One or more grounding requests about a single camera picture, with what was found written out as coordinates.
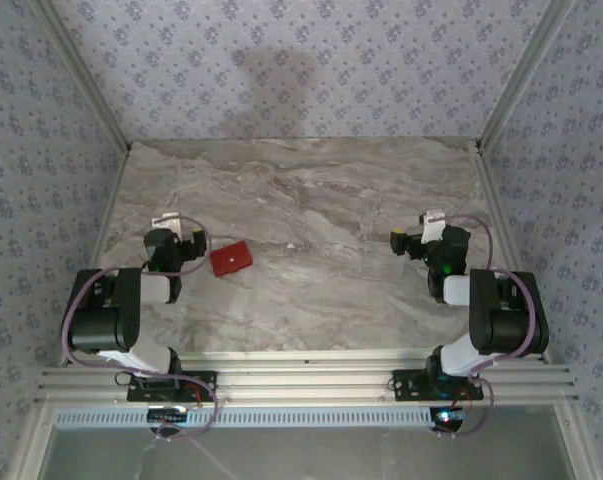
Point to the red card holder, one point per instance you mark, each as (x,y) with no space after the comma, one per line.
(231,258)

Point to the aluminium mounting rail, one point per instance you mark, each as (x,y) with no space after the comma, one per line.
(306,380)

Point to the aluminium frame bar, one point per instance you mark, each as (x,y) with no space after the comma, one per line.
(33,440)
(578,440)

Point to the black controller board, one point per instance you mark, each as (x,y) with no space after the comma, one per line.
(168,415)
(448,417)

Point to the aluminium side rail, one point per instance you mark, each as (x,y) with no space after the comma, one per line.
(496,200)
(103,225)

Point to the aluminium corner post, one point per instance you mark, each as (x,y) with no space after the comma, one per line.
(521,75)
(88,75)

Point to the right black controller board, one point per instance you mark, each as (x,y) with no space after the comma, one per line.
(448,417)

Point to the left black controller board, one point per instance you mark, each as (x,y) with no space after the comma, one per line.
(168,415)

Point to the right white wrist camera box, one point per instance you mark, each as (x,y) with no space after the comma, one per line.
(433,227)

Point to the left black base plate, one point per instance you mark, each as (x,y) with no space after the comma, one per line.
(206,382)

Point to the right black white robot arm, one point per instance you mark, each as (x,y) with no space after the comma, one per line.
(506,325)

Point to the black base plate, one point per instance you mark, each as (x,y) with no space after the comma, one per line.
(406,385)
(206,382)

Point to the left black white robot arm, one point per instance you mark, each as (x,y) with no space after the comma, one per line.
(101,325)

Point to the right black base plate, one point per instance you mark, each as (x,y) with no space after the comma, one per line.
(406,385)

